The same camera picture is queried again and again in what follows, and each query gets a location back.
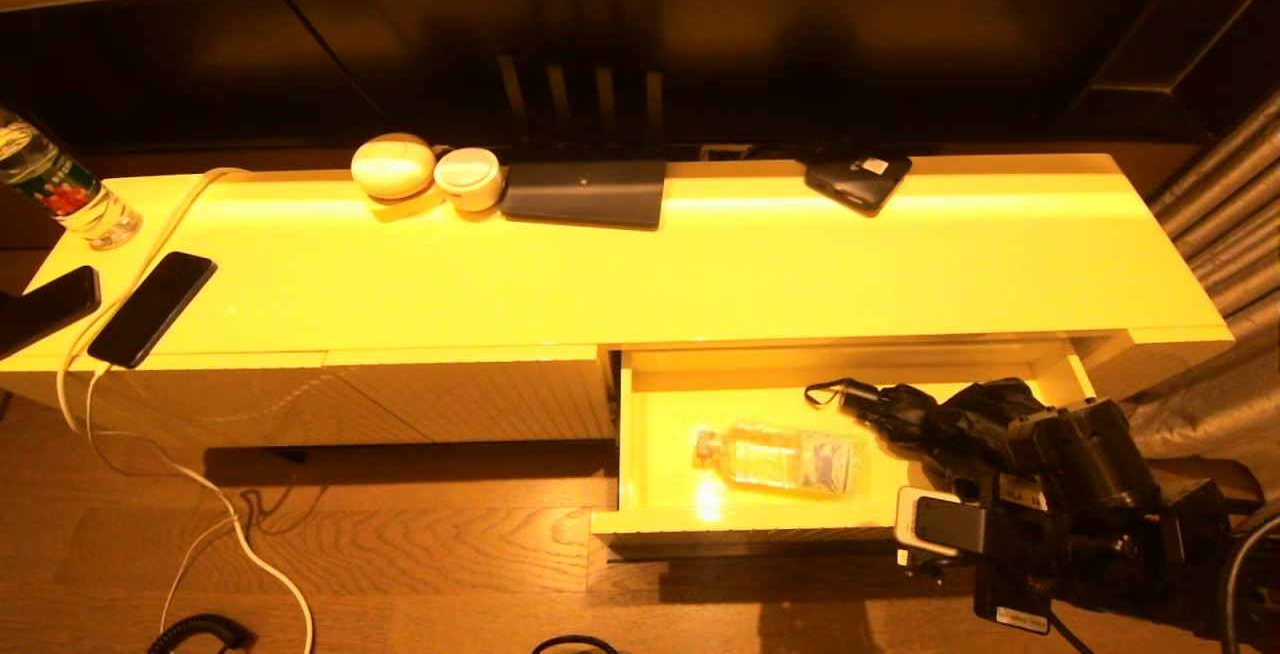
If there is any white egg-shaped device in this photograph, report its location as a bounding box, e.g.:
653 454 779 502
349 131 437 200

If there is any black umbrella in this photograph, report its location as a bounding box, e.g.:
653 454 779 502
805 377 1051 497

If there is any water bottle with green label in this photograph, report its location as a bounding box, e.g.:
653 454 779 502
0 106 143 251

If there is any black coiled floor cable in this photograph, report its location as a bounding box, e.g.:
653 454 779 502
146 614 251 654

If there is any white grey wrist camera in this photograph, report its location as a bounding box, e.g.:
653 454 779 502
893 486 988 568

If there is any thin white cable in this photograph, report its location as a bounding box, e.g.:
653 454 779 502
84 362 246 635

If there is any cream ribbed cabinet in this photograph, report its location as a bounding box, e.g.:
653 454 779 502
0 150 1236 455

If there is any dark grey flat box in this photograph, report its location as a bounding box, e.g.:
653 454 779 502
500 158 668 229

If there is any white charging cable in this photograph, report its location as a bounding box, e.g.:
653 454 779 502
54 166 317 654

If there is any cabinet drawer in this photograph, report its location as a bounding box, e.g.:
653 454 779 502
590 339 1098 563

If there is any clear bottle with white cap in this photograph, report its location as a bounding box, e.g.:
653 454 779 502
692 421 867 498

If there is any black flat television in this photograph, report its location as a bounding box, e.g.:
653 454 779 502
0 0 1181 161

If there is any white round lidded jar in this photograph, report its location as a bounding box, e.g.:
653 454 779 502
432 146 504 212

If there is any dark wooden shelf unit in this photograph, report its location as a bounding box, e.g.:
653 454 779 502
1060 0 1280 140

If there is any black smartphone on charger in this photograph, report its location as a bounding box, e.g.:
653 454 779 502
86 251 218 371

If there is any small black flat device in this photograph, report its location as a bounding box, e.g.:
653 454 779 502
805 154 913 218

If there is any grey curtain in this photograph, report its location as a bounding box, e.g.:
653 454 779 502
1128 84 1280 495

